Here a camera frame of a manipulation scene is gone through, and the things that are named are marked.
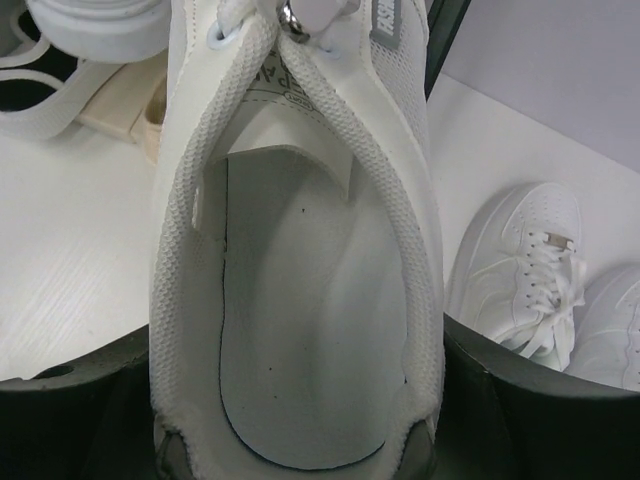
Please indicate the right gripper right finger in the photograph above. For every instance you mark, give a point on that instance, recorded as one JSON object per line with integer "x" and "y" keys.
{"x": 505, "y": 417}

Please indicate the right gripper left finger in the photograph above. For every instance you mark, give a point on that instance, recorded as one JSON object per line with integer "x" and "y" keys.
{"x": 88, "y": 418}

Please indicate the beige lace sneaker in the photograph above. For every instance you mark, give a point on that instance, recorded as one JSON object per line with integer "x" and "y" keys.
{"x": 148, "y": 127}

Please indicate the black white sneaker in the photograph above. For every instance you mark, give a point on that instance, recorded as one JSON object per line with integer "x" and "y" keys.
{"x": 43, "y": 89}

